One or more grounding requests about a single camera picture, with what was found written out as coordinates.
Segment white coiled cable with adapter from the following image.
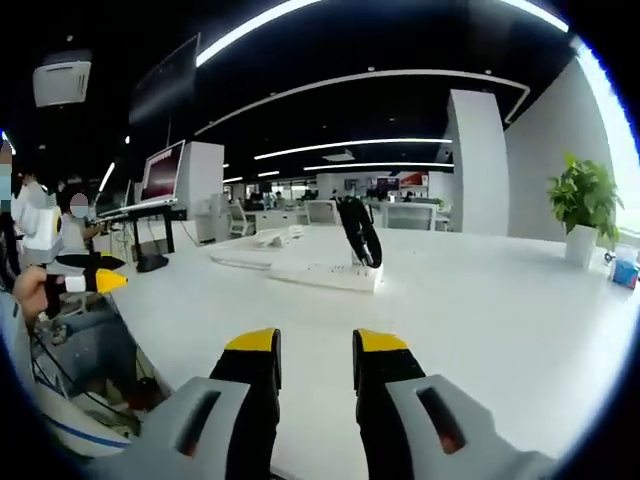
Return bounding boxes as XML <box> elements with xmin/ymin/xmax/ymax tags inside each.
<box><xmin>253</xmin><ymin>224</ymin><xmax>305</xmax><ymax>249</ymax></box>

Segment laptop on stand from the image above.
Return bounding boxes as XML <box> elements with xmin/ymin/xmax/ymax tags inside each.
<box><xmin>139</xmin><ymin>140</ymin><xmax>187</xmax><ymax>204</ymax></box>

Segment blue tissue box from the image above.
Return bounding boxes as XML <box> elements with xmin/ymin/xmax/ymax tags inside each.
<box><xmin>610</xmin><ymin>246</ymin><xmax>640</xmax><ymax>290</ymax></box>

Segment charger with black cable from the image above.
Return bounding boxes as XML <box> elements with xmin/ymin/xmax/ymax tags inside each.
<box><xmin>334</xmin><ymin>195</ymin><xmax>385</xmax><ymax>272</ymax></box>

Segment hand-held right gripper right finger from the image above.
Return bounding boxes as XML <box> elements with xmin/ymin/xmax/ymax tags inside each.
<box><xmin>352</xmin><ymin>327</ymin><xmax>557</xmax><ymax>480</ymax></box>

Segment ceiling air conditioner unit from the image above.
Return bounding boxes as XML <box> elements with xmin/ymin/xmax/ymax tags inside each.
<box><xmin>32</xmin><ymin>48</ymin><xmax>94</xmax><ymax>108</ymax></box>

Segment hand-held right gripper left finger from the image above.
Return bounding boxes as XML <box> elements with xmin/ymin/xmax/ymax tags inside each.
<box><xmin>99</xmin><ymin>327</ymin><xmax>283</xmax><ymax>480</ymax></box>

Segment white power strip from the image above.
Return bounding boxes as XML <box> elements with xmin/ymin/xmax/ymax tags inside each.
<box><xmin>268</xmin><ymin>259</ymin><xmax>387</xmax><ymax>295</ymax></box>

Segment dark hanging ceiling panel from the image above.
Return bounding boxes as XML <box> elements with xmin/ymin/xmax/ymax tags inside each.
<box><xmin>128</xmin><ymin>32</ymin><xmax>202</xmax><ymax>127</ymax></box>

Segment white desk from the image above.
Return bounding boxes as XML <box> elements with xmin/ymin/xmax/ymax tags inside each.
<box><xmin>107</xmin><ymin>219</ymin><xmax>640</xmax><ymax>480</ymax></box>

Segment green plant in white pot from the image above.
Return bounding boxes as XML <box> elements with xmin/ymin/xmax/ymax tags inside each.
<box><xmin>546</xmin><ymin>151</ymin><xmax>626</xmax><ymax>267</ymax></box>

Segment white power strip cable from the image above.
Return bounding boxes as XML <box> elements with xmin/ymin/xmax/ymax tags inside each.
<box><xmin>208</xmin><ymin>248</ymin><xmax>274</xmax><ymax>272</ymax></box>

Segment white mesh desk partition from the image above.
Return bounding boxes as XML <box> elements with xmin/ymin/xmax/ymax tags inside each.
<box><xmin>383</xmin><ymin>201</ymin><xmax>437</xmax><ymax>232</ymax></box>

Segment person's legs in jeans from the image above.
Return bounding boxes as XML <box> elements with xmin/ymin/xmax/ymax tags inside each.
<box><xmin>29</xmin><ymin>294</ymin><xmax>144</xmax><ymax>401</ymax></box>

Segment black-legged standing desk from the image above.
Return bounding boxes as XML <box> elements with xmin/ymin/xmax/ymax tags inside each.
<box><xmin>94</xmin><ymin>197</ymin><xmax>189</xmax><ymax>274</ymax></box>

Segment person's left hand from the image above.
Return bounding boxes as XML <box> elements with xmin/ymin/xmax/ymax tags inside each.
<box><xmin>13</xmin><ymin>266</ymin><xmax>51</xmax><ymax>321</ymax></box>

